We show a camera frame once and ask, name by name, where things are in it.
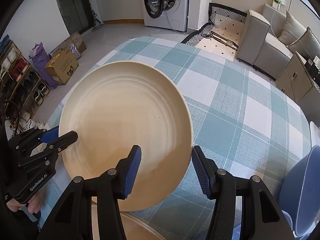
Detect white washing machine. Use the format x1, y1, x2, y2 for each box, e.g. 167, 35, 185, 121
142, 0, 189, 32

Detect left grey cushion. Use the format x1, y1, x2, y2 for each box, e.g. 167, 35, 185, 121
278, 11, 306, 46

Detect kitchen counter cabinets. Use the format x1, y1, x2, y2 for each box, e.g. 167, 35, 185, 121
97, 0, 144, 24

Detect patterned folded playpen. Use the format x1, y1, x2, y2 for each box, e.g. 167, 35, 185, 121
182, 3, 247, 61

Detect dark blue bowl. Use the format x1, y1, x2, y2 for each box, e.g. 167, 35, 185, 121
278, 145, 320, 237

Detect grey cushion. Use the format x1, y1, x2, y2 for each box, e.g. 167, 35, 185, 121
278, 11, 306, 46
287, 27, 320, 60

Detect right grey cushion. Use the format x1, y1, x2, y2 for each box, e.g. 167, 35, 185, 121
287, 27, 320, 60

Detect cream plate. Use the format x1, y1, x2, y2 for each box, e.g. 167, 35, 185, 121
59, 61, 193, 211
92, 197, 165, 240

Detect person's left hand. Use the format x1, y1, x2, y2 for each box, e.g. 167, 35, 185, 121
6, 191, 43, 214

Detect teal plaid tablecloth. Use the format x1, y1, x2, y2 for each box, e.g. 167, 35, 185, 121
40, 36, 311, 239

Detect beige side cabinet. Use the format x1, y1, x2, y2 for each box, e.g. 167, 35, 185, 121
276, 51, 319, 103

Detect cardboard box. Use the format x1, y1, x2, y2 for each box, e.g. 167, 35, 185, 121
44, 48, 79, 85

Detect grey sofa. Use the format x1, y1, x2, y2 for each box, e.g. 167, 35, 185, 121
236, 4, 294, 79

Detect shoe rack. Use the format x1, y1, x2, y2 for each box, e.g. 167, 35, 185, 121
1, 35, 50, 131

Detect purple bag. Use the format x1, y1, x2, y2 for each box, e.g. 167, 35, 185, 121
29, 42, 57, 89

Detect black tray box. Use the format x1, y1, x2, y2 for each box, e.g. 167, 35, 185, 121
305, 58, 319, 80

